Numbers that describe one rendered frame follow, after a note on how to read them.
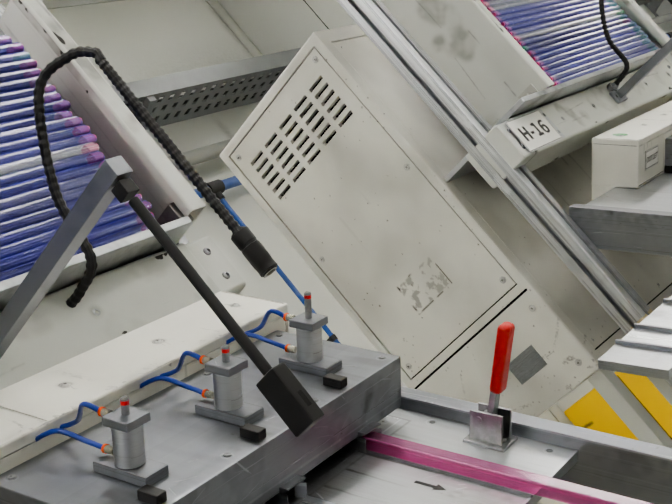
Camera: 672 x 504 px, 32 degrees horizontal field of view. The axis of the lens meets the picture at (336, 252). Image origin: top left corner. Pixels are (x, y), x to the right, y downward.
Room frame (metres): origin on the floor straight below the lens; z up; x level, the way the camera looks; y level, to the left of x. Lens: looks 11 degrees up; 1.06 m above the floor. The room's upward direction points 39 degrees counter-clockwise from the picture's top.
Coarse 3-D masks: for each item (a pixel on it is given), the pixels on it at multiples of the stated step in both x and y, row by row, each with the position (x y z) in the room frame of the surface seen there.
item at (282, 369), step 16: (272, 368) 0.74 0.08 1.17; (288, 368) 0.75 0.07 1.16; (272, 384) 0.75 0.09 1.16; (288, 384) 0.75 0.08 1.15; (272, 400) 0.75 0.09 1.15; (288, 400) 0.75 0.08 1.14; (304, 400) 0.75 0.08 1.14; (288, 416) 0.75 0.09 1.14; (304, 416) 0.75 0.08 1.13; (320, 416) 0.75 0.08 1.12; (304, 432) 0.76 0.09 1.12
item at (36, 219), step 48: (0, 48) 1.05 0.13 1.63; (0, 96) 1.02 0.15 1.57; (48, 96) 1.06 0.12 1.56; (0, 144) 0.99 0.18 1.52; (96, 144) 1.07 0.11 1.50; (0, 192) 0.96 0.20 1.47; (48, 192) 1.00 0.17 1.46; (0, 240) 0.93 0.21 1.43; (48, 240) 0.97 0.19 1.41; (96, 240) 1.01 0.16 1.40
